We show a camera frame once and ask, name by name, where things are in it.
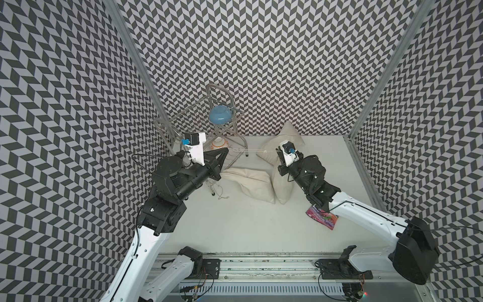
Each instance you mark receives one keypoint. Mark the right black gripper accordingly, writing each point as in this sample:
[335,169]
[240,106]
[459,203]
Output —
[283,170]

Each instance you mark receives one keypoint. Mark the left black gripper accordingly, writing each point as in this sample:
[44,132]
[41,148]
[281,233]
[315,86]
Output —
[210,166]

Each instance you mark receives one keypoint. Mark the cream drawstring soil bag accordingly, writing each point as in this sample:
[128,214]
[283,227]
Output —
[283,189]

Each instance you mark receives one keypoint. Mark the cream cloth bag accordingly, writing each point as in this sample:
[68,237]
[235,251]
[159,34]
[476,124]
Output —
[253,183]
[268,153]

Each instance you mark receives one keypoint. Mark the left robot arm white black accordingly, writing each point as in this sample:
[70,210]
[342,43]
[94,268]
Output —
[156,220]

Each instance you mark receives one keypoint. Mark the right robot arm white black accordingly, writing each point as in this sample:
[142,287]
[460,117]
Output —
[410,249]

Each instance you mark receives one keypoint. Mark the blue bowl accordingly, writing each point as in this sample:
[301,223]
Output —
[220,115]

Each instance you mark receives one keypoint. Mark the pink snack packet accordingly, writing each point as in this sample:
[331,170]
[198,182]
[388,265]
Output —
[326,219]

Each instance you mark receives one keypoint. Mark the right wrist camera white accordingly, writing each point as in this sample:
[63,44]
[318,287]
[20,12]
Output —
[288,151]

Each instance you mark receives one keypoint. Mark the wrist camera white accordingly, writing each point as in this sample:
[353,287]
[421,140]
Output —
[192,143]
[288,151]

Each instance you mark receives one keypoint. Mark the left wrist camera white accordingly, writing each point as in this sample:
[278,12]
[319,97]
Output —
[192,143]

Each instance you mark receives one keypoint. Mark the steel wire dish rack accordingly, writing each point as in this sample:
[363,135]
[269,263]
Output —
[198,113]

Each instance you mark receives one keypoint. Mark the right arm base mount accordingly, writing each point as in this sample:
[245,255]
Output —
[341,268]

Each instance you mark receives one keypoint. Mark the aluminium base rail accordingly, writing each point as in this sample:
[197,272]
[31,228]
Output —
[296,274]

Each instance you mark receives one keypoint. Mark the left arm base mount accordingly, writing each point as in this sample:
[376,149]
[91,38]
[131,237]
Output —
[203,266]

